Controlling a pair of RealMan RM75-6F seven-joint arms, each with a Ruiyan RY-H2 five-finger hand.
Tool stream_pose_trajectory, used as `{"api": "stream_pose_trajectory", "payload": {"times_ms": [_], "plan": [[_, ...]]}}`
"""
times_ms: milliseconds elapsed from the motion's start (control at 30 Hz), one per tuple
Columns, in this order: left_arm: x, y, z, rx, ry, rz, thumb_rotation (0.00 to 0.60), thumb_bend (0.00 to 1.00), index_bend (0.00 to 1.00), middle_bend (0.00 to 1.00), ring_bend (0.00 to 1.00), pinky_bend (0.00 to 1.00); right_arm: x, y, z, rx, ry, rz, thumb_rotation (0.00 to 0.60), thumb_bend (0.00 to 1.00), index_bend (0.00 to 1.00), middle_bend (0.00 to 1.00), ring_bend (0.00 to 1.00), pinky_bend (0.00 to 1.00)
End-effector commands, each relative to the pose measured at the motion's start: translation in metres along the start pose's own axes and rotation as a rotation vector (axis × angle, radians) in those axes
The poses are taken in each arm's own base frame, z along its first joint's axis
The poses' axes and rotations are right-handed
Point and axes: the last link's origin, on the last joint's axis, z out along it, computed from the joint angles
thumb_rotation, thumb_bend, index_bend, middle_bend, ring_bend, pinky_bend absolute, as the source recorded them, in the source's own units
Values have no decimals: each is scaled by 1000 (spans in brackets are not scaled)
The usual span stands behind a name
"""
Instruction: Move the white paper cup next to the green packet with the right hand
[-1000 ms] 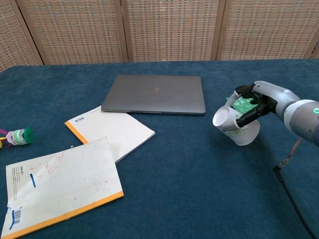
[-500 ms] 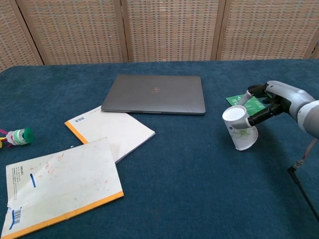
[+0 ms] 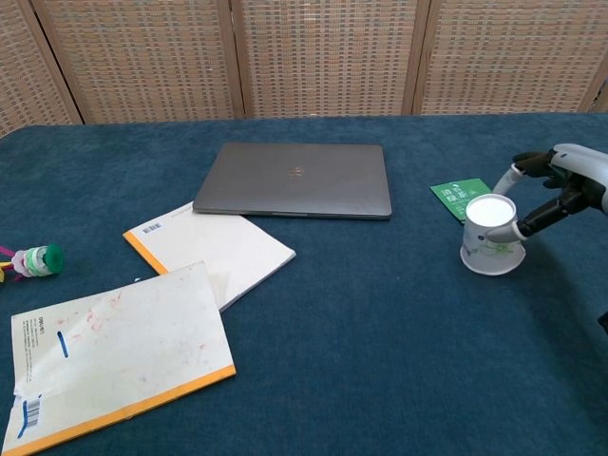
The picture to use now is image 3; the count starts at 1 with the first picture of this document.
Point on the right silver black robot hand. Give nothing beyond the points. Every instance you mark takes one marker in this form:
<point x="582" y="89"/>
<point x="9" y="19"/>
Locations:
<point x="582" y="166"/>

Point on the white floral paper cup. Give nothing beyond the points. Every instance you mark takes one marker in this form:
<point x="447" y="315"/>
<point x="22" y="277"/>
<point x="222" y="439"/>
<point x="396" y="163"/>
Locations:
<point x="494" y="254"/>

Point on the green tea sachet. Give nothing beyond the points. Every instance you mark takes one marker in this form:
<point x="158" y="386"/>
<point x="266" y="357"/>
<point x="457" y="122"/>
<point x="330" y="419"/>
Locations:
<point x="451" y="195"/>

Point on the blue felt table cover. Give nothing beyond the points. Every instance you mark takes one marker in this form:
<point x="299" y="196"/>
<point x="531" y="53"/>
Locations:
<point x="361" y="342"/>

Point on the woven wooden folding screen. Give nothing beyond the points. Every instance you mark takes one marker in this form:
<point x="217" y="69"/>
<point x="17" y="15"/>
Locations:
<point x="323" y="52"/>

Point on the grey closed laptop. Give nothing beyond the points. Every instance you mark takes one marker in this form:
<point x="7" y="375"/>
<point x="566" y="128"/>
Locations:
<point x="299" y="180"/>

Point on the clean white orange-spine notebook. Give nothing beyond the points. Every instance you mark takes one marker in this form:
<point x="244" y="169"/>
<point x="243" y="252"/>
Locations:
<point x="214" y="247"/>

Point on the stained white orange-spine notebook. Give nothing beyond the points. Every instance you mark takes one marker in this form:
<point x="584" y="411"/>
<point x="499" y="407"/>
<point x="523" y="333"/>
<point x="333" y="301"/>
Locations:
<point x="119" y="351"/>

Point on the colourful feather shuttlecock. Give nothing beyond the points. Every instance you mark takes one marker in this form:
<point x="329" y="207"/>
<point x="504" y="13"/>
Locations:
<point x="40" y="260"/>

